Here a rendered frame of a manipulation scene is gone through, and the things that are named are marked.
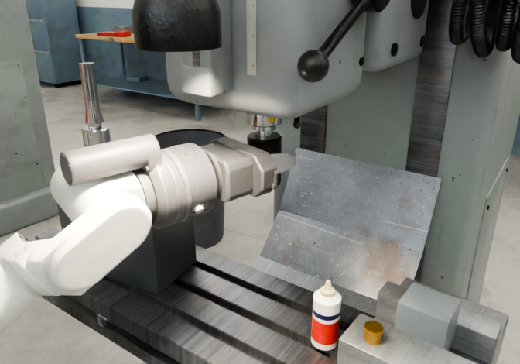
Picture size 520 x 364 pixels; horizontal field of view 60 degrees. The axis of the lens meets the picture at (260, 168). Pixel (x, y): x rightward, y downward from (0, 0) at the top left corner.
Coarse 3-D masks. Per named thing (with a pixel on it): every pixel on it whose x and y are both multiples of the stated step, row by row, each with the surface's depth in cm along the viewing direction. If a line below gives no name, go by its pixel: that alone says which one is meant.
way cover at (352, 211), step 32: (320, 160) 100; (352, 160) 96; (288, 192) 102; (320, 192) 98; (352, 192) 95; (384, 192) 91; (416, 192) 88; (288, 224) 100; (352, 224) 94; (384, 224) 90; (416, 224) 87; (288, 256) 97; (320, 256) 94; (352, 256) 91; (384, 256) 89; (416, 256) 86; (320, 288) 90; (352, 288) 88
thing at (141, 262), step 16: (64, 224) 84; (176, 224) 80; (192, 224) 85; (160, 240) 77; (176, 240) 81; (192, 240) 86; (128, 256) 79; (144, 256) 77; (160, 256) 77; (176, 256) 82; (192, 256) 87; (112, 272) 82; (128, 272) 80; (144, 272) 78; (160, 272) 78; (176, 272) 83; (144, 288) 80; (160, 288) 79
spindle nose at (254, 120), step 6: (246, 114) 60; (252, 114) 58; (246, 120) 60; (252, 120) 59; (258, 120) 58; (264, 120) 58; (276, 120) 59; (258, 126) 58; (264, 126) 58; (270, 126) 58
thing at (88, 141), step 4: (84, 136) 79; (88, 136) 79; (92, 136) 79; (96, 136) 79; (100, 136) 79; (104, 136) 80; (108, 136) 81; (84, 140) 80; (88, 140) 79; (92, 140) 79; (96, 140) 79; (100, 140) 79; (104, 140) 80; (108, 140) 81; (84, 144) 80; (88, 144) 79; (92, 144) 79; (96, 144) 79
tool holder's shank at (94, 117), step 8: (80, 64) 76; (88, 64) 76; (80, 72) 76; (88, 72) 76; (88, 80) 77; (96, 80) 78; (88, 88) 77; (96, 88) 78; (88, 96) 77; (96, 96) 78; (88, 104) 78; (96, 104) 78; (88, 112) 78; (96, 112) 79; (88, 120) 79; (96, 120) 79; (96, 128) 80
